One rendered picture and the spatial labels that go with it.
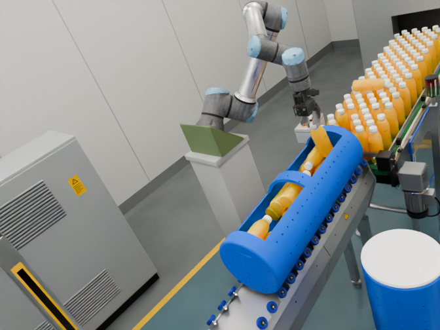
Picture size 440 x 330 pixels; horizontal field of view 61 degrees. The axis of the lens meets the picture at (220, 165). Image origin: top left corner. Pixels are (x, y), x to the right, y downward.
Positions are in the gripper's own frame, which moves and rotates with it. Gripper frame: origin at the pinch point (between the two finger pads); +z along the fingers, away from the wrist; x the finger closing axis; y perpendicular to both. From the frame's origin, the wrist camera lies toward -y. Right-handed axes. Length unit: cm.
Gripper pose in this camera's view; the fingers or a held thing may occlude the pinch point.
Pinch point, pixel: (313, 124)
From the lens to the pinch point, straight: 183.2
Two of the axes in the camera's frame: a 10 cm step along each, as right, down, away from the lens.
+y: -5.8, 5.8, -5.7
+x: 7.4, 0.8, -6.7
